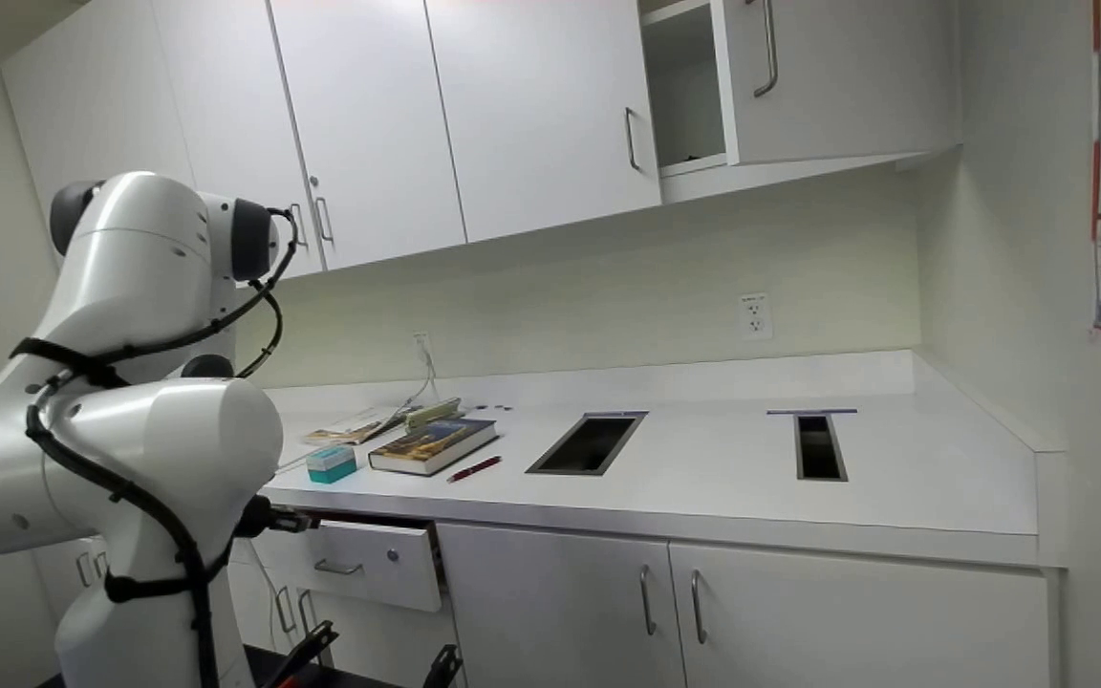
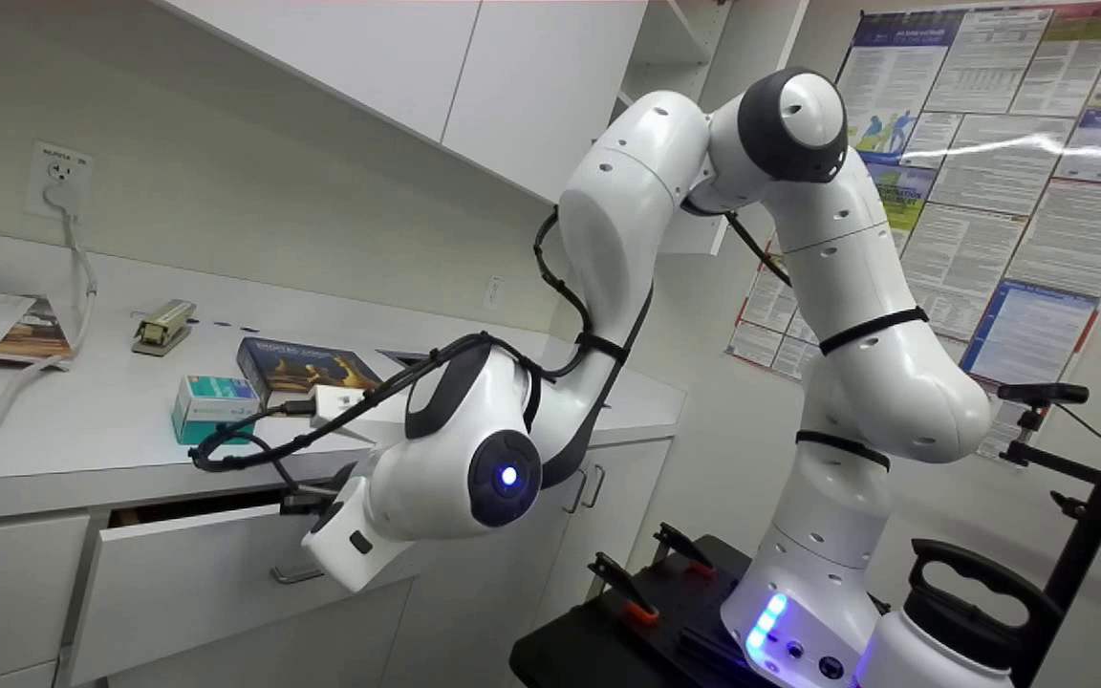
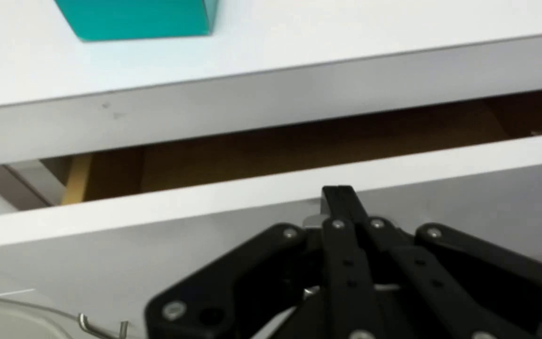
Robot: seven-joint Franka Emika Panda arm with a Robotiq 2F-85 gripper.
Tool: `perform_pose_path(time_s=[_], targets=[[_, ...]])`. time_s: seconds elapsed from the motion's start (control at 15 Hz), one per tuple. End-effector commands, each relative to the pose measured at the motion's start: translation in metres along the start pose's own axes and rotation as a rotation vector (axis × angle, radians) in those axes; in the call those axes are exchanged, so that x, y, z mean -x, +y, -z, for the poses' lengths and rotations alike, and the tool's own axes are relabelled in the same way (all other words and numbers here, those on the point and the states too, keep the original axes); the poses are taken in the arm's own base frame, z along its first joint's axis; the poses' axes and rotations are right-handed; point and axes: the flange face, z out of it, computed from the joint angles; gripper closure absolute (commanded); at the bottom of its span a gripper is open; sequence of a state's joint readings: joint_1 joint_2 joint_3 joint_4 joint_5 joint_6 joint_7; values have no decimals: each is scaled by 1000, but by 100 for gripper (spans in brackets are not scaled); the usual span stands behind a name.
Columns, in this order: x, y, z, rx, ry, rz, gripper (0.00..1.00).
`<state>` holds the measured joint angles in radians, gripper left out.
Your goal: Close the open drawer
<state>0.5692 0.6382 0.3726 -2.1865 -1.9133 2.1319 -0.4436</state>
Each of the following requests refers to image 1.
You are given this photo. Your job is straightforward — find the white lower cabinet door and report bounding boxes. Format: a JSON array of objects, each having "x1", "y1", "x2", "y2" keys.
[
  {"x1": 432, "y1": 517, "x2": 692, "y2": 688},
  {"x1": 667, "y1": 540, "x2": 1060, "y2": 688},
  {"x1": 295, "y1": 590, "x2": 459, "y2": 688},
  {"x1": 226, "y1": 530, "x2": 301, "y2": 656}
]

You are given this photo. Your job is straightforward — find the white power cable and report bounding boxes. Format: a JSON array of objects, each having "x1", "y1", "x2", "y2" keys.
[{"x1": 411, "y1": 331, "x2": 446, "y2": 404}]

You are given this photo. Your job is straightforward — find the plain white wall outlet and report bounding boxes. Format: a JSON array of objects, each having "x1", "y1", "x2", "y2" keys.
[{"x1": 734, "y1": 291, "x2": 776, "y2": 342}]

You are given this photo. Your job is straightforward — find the white upper cabinet door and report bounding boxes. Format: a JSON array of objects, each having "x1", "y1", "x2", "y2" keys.
[
  {"x1": 265, "y1": 0, "x2": 469, "y2": 274},
  {"x1": 426, "y1": 0, "x2": 667, "y2": 246}
]

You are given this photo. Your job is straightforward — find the thin pen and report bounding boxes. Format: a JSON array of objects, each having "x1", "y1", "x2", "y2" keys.
[{"x1": 442, "y1": 451, "x2": 505, "y2": 484}]

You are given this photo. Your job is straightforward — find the open white shelf cabinet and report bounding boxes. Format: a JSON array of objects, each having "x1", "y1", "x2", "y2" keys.
[{"x1": 635, "y1": 0, "x2": 741, "y2": 184}]

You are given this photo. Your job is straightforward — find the upper white cabinets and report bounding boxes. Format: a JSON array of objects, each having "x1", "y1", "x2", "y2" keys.
[{"x1": 0, "y1": 0, "x2": 328, "y2": 282}]

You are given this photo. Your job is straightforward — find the teal and white box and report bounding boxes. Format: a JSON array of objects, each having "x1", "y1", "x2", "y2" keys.
[{"x1": 301, "y1": 445, "x2": 365, "y2": 488}]

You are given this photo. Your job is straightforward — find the stack of magazines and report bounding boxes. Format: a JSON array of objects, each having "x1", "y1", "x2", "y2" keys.
[{"x1": 298, "y1": 404, "x2": 412, "y2": 451}]

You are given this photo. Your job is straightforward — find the stack of books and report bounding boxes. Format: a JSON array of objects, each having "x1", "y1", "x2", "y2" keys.
[{"x1": 365, "y1": 412, "x2": 505, "y2": 483}]

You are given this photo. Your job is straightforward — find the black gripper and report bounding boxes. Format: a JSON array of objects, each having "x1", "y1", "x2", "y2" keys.
[{"x1": 232, "y1": 496, "x2": 321, "y2": 543}]

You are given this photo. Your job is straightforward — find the wooden drawer white front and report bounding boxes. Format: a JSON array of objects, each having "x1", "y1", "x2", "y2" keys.
[{"x1": 298, "y1": 514, "x2": 446, "y2": 619}]

